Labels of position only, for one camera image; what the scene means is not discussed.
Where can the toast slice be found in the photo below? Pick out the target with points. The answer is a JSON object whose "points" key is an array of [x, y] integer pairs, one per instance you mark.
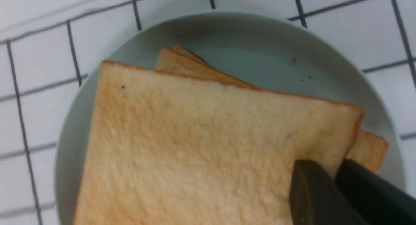
{"points": [[369, 150], [188, 54], [167, 149]]}

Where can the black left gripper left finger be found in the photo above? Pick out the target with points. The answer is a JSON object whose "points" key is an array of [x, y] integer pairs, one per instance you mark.
{"points": [[315, 200]]}

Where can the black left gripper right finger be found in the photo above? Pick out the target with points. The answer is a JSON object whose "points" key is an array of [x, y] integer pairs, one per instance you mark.
{"points": [[376, 200]]}

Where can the pale green plate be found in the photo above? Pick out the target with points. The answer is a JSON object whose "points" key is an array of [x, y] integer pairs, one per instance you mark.
{"points": [[268, 53]]}

